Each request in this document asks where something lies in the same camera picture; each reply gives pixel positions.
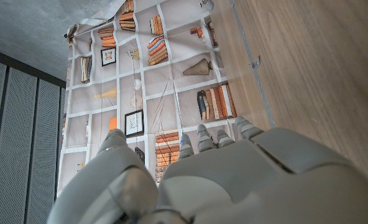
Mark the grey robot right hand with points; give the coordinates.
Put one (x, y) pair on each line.
(207, 3)

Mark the printed bookshelf backdrop cloth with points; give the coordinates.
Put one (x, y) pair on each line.
(159, 81)

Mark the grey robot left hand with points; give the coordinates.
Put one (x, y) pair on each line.
(249, 180)

